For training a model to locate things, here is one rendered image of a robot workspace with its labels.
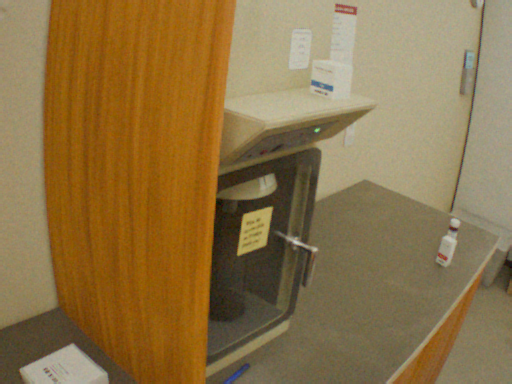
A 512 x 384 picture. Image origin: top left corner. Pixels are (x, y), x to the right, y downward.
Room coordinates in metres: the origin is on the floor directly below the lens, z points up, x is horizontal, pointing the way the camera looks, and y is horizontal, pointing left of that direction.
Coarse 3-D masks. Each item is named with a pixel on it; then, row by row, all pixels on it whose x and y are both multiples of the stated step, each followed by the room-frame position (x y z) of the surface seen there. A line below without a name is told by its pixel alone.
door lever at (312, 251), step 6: (294, 240) 0.92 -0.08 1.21; (300, 240) 0.93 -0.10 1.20; (294, 246) 0.92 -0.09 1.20; (300, 246) 0.91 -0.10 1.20; (306, 246) 0.91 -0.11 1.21; (312, 246) 0.91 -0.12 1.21; (312, 252) 0.89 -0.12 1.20; (318, 252) 0.89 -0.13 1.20; (312, 258) 0.89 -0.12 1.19; (306, 264) 0.89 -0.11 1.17; (312, 264) 0.89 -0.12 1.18; (306, 270) 0.89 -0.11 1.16; (312, 270) 0.89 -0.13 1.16; (306, 276) 0.89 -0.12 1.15; (306, 282) 0.89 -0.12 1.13
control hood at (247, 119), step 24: (240, 96) 0.78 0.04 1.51; (264, 96) 0.80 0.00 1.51; (288, 96) 0.82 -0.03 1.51; (312, 96) 0.85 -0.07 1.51; (360, 96) 0.91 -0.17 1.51; (240, 120) 0.68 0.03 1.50; (264, 120) 0.66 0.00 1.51; (288, 120) 0.69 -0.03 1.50; (312, 120) 0.74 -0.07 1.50; (336, 120) 0.83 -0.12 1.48; (240, 144) 0.67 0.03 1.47
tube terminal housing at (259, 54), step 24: (240, 0) 0.77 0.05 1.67; (264, 0) 0.81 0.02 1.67; (288, 0) 0.86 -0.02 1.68; (312, 0) 0.91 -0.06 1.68; (240, 24) 0.77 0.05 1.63; (264, 24) 0.81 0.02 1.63; (288, 24) 0.86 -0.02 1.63; (312, 24) 0.92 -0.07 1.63; (240, 48) 0.78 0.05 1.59; (264, 48) 0.82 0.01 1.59; (288, 48) 0.87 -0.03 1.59; (312, 48) 0.92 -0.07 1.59; (240, 72) 0.78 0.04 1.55; (264, 72) 0.82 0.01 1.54; (288, 72) 0.87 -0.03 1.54; (312, 144) 0.95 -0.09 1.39; (240, 168) 0.80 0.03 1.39; (264, 336) 0.90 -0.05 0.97
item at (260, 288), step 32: (288, 160) 0.88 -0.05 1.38; (320, 160) 0.96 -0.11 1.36; (224, 192) 0.76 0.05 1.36; (256, 192) 0.82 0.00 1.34; (288, 192) 0.89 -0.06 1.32; (224, 224) 0.76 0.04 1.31; (288, 224) 0.90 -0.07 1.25; (224, 256) 0.77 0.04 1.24; (256, 256) 0.83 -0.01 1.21; (288, 256) 0.91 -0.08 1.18; (224, 288) 0.77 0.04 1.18; (256, 288) 0.84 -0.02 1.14; (288, 288) 0.93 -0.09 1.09; (224, 320) 0.78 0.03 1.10; (256, 320) 0.85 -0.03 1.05; (224, 352) 0.78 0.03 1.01
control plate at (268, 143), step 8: (304, 128) 0.76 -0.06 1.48; (312, 128) 0.79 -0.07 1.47; (320, 128) 0.82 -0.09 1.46; (272, 136) 0.71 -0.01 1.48; (280, 136) 0.73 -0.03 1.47; (288, 136) 0.75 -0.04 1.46; (296, 136) 0.78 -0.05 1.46; (304, 136) 0.81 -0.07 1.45; (312, 136) 0.84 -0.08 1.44; (264, 144) 0.72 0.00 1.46; (272, 144) 0.75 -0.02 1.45; (280, 144) 0.77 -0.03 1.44; (296, 144) 0.84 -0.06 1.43; (304, 144) 0.87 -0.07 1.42; (248, 152) 0.72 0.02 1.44; (256, 152) 0.74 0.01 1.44; (272, 152) 0.80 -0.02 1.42; (240, 160) 0.73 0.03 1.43
